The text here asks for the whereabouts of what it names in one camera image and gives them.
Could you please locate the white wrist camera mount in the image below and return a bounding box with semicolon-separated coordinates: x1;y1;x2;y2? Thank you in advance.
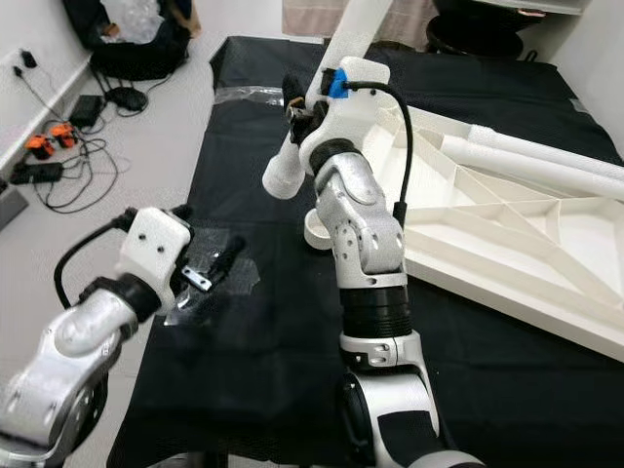
296;56;392;177
116;206;195;316

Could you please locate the black wok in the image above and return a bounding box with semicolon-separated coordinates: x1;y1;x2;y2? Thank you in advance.
426;4;528;59

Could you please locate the black power adapter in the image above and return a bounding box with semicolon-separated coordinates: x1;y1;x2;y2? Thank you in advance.
69;94;104;129

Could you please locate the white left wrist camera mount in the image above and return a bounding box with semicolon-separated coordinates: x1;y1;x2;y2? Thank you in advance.
116;206;195;316

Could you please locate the orange black device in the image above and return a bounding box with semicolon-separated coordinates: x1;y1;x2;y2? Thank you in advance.
50;121;80;150
26;136;56;161

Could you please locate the black round device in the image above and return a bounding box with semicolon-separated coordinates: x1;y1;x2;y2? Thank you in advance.
106;87;148;114

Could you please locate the black floor cable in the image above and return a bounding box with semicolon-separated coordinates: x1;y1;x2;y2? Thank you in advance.
33;136;124;215

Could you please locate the beige wicker basket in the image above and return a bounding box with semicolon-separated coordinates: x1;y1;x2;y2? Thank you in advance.
280;0;441;51

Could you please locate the grey box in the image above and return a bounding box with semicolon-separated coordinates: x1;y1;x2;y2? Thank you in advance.
0;184;29;226

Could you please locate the clear tape strip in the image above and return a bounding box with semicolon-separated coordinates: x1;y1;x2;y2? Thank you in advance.
212;85;290;107

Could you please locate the black power strip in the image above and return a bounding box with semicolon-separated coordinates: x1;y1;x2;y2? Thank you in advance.
9;160;65;185

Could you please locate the white plastic children table top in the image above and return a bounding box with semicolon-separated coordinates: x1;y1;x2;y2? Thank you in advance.
301;101;624;363

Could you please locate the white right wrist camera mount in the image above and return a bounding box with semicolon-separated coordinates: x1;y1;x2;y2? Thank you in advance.
296;56;392;177

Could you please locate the black cable with blue plug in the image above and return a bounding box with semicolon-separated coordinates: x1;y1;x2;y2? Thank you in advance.
329;67;416;226

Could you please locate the clear plastic bag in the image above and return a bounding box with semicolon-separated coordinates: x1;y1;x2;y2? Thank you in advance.
101;0;168;41

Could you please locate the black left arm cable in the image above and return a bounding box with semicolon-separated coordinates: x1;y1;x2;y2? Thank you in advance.
53;212;134;309

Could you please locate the black tablecloth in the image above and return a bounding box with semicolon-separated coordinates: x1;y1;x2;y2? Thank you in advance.
107;37;624;468

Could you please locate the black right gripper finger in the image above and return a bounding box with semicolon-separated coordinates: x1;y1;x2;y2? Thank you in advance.
281;72;309;121

